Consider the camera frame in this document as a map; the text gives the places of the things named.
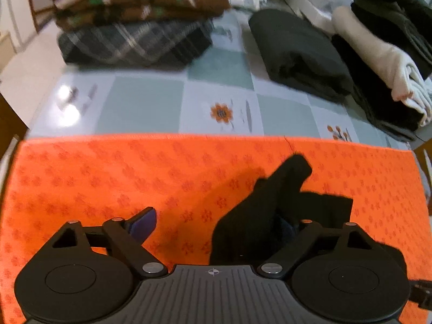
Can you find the white plastic bag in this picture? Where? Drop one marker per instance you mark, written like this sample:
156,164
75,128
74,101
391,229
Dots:
314,0

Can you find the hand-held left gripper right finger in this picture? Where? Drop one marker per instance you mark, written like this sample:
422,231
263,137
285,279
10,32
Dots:
300,240

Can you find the dark green folded garment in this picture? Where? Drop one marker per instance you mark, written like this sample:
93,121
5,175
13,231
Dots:
297,54

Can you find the cream folded garment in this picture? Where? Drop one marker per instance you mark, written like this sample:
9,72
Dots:
371,47

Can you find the black folded garment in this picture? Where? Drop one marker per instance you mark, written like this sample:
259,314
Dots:
381,108

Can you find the grey plaid folded cloth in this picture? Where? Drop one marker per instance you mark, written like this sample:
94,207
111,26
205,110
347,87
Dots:
135,44

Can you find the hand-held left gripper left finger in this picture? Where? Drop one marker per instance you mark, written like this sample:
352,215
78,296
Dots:
145,225

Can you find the checkered floral tablecloth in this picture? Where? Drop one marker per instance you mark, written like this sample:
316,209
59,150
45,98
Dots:
141,104

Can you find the brown patterned folded blanket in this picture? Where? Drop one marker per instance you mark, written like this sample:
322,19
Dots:
135,8

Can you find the orange patterned mat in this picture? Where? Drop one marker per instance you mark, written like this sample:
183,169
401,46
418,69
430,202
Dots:
101,182

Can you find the black garment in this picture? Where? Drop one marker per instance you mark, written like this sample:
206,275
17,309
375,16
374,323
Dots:
249,222
381,108

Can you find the dark grey folded trousers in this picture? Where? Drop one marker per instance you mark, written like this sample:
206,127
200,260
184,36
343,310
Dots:
391,23

